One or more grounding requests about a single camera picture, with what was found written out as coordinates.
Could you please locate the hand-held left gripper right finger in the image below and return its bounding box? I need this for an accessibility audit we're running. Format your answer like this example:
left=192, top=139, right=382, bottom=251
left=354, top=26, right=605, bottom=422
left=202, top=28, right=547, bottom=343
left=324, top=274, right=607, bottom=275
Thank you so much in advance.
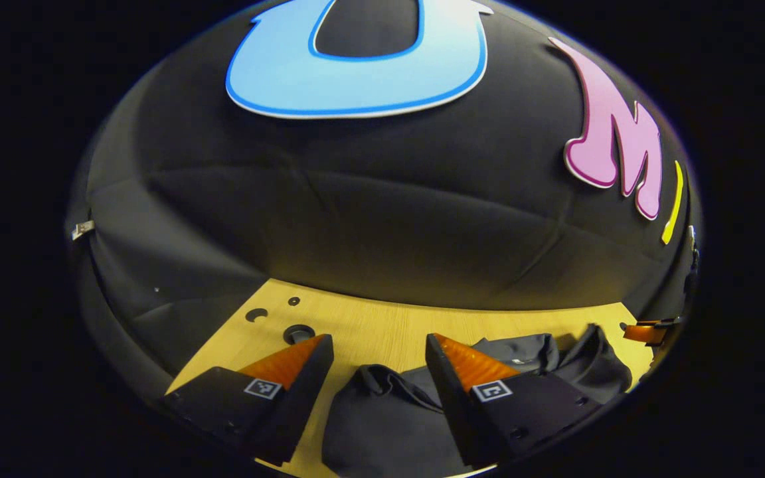
left=425, top=333, right=602, bottom=467

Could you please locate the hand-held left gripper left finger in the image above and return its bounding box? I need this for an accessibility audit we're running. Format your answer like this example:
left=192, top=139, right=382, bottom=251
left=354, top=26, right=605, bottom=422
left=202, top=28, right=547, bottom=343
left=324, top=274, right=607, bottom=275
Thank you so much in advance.
left=162, top=333, right=335, bottom=467

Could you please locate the grey shirt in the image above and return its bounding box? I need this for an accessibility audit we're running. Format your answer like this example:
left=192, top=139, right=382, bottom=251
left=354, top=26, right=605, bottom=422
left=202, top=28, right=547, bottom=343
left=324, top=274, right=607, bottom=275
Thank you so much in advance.
left=321, top=323, right=634, bottom=478

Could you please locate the black backdrop cloth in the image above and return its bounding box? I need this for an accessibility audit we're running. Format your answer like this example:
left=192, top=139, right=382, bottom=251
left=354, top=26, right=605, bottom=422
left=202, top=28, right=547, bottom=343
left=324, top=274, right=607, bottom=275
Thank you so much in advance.
left=67, top=0, right=703, bottom=412

